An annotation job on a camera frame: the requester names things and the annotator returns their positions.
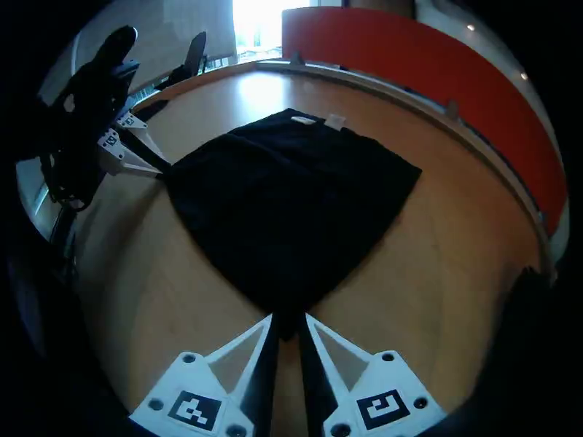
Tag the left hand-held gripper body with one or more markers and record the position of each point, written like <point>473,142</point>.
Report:
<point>77,136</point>

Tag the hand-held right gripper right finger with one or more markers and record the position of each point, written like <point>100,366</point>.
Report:
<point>387,378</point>

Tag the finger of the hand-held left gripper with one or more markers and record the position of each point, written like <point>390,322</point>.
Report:
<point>119,161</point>
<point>132,122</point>

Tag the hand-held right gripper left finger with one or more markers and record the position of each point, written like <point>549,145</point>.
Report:
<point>200,382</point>

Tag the black towel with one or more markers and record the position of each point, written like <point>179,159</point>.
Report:
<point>291,205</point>

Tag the black office chair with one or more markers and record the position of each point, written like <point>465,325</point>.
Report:
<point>196,52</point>

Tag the red desk screen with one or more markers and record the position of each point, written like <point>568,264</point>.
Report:
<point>455,82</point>

